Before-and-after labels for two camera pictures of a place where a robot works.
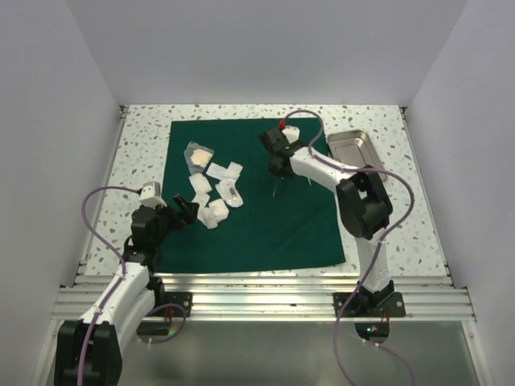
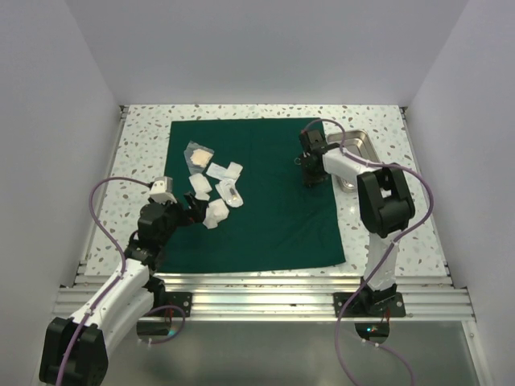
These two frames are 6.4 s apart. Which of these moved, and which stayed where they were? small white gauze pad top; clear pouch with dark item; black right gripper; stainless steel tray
Moved: black right gripper
Stayed: small white gauze pad top; stainless steel tray; clear pouch with dark item
